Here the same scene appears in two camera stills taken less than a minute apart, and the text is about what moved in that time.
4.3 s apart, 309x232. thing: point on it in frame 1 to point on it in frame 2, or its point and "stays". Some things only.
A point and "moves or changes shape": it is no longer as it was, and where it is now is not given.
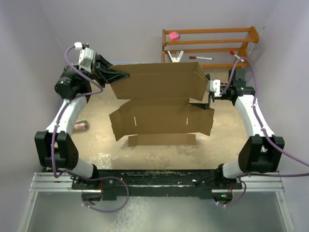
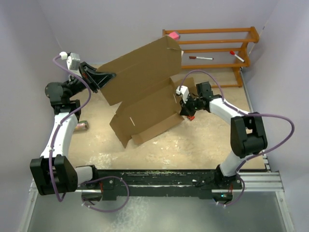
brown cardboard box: [155, 107] moves or changes shape
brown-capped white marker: [201, 58] stays
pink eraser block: [174, 36] stays
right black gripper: [203, 106] to [186, 111]
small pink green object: [81, 125] stays
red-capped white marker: [232, 52] stays
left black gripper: [109, 76] to [102, 78]
